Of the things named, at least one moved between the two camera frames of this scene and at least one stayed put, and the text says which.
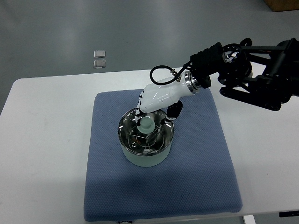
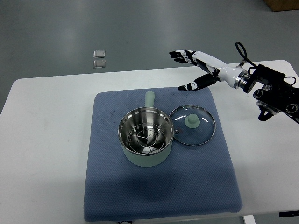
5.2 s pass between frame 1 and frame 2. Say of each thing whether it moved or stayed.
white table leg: stayed
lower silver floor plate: stayed
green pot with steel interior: stayed
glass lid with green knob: moved
